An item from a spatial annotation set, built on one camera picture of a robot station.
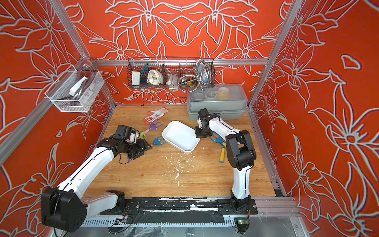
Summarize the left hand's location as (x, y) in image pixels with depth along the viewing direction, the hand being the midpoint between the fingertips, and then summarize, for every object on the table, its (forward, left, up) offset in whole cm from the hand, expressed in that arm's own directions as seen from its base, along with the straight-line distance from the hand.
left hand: (149, 148), depth 81 cm
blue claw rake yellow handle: (+18, -41, -13) cm, 47 cm away
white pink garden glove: (+33, +8, -11) cm, 36 cm away
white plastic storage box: (+15, -16, -10) cm, 24 cm away
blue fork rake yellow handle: (+4, -43, -11) cm, 45 cm away
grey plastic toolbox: (+36, -49, +6) cm, 61 cm away
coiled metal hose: (+37, -20, +18) cm, 46 cm away
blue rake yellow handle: (+12, 0, -12) cm, 17 cm away
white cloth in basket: (+38, +2, +21) cm, 43 cm away
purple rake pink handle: (-10, +7, +5) cm, 13 cm away
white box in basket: (+37, +13, +21) cm, 44 cm away
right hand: (+15, -26, -7) cm, 31 cm away
